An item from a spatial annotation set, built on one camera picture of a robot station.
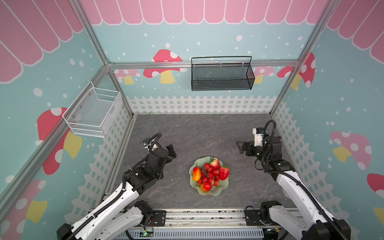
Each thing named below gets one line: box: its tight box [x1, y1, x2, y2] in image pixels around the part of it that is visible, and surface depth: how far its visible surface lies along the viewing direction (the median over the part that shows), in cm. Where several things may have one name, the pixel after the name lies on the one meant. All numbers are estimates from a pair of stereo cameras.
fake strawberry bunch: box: [197, 163, 220, 186], surface depth 85 cm
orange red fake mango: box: [192, 163, 202, 182], surface depth 84 cm
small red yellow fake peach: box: [200, 181, 213, 192], surface depth 78 cm
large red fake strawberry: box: [218, 164, 230, 181], surface depth 83 cm
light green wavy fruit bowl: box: [188, 156, 211, 196], surface depth 84 cm
